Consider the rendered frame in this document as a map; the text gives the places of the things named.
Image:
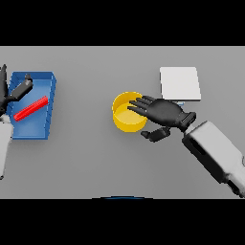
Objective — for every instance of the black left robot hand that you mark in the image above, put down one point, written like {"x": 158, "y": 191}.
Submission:
{"x": 17, "y": 92}

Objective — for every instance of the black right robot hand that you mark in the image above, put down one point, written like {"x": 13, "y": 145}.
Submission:
{"x": 166, "y": 111}

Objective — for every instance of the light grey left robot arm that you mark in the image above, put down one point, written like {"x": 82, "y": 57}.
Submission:
{"x": 4, "y": 143}

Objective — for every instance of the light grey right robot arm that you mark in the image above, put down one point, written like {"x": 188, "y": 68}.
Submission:
{"x": 217, "y": 153}

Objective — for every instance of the red beaker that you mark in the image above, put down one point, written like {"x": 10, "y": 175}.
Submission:
{"x": 31, "y": 108}

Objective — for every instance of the pale square measuring scale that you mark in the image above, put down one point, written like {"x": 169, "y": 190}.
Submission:
{"x": 180, "y": 83}

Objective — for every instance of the yellow bowl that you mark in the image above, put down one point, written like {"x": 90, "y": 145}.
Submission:
{"x": 122, "y": 119}

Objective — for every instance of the blue tray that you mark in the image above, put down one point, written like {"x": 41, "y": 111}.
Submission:
{"x": 32, "y": 124}

